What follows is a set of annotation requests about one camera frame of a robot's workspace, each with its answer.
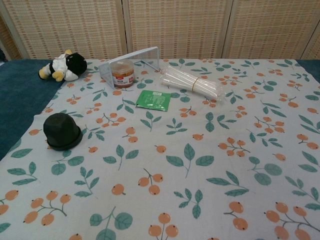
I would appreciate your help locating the woven bamboo screen panel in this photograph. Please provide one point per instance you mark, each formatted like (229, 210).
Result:
(270, 27)
(70, 27)
(177, 27)
(315, 51)
(7, 40)

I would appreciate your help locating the green foil packet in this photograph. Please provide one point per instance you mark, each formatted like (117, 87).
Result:
(153, 100)

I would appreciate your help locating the bundle of wrapped white straws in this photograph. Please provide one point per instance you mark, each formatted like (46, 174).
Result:
(190, 81)

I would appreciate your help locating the black and white plush toy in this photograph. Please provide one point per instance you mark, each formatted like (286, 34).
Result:
(72, 65)

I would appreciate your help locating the floral fruit print tablecloth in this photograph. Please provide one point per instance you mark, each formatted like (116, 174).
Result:
(175, 155)

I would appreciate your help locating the clear jar with orange contents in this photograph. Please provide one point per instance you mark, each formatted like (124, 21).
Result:
(123, 75)

